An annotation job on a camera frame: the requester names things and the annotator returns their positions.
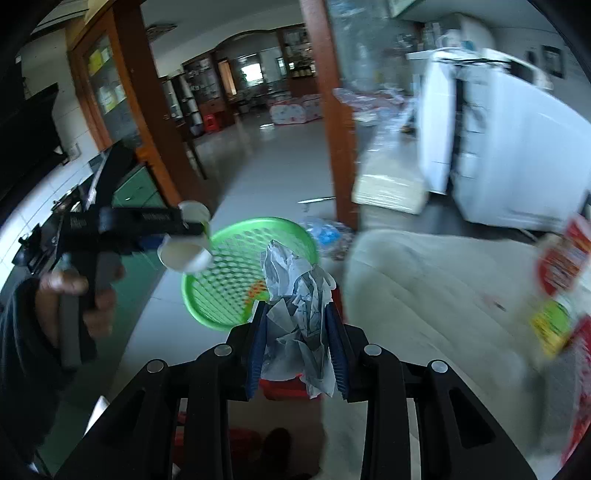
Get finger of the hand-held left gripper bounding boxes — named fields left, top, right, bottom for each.
left=121, top=233, right=168, bottom=256
left=133, top=206, right=206, bottom=235

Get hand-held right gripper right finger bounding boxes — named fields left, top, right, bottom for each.
left=324, top=300, right=539, bottom=480

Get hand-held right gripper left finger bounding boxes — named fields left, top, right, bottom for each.
left=55, top=302, right=269, bottom=480

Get grey paper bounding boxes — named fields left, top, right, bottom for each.
left=259, top=239, right=338, bottom=398

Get green plastic basket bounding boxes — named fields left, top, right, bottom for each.
left=181, top=217, right=319, bottom=332

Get person's left forearm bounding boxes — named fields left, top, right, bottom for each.
left=0, top=277, right=63, bottom=467

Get person's left hand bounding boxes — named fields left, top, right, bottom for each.
left=39, top=265, right=126, bottom=339

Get green base cabinet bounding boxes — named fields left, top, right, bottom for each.
left=37, top=164, right=185, bottom=462

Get red plastic stool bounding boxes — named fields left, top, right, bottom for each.
left=172, top=374, right=325, bottom=480

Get black gas stove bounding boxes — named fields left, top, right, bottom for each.
left=13, top=185, right=90, bottom=280

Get black range hood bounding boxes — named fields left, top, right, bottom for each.
left=0, top=83, right=66, bottom=201

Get white quilted mat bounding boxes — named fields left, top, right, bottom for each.
left=344, top=228, right=580, bottom=462

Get clear plastic bags pile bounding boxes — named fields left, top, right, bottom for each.
left=298, top=215, right=357, bottom=262

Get dark wooden display cabinet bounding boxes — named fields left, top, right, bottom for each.
left=161, top=55, right=223, bottom=139

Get wooden glass display cabinet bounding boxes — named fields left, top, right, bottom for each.
left=66, top=0, right=209, bottom=208

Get polka dot play tent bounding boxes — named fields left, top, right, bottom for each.
left=270, top=92, right=323, bottom=126

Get clear bag of white grains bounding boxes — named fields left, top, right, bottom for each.
left=352, top=131, right=428, bottom=215

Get wooden bottle shelf cabinet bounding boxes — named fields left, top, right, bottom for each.
left=279, top=25, right=320, bottom=96

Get crumpled clear plastic bags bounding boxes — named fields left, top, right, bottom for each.
left=332, top=85, right=417, bottom=129

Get red printed snack packet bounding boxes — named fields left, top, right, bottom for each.
left=530, top=215, right=591, bottom=464

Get white microwave oven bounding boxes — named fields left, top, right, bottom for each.
left=414, top=48, right=591, bottom=232

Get wooden door post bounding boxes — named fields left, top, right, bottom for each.
left=299, top=0, right=366, bottom=232

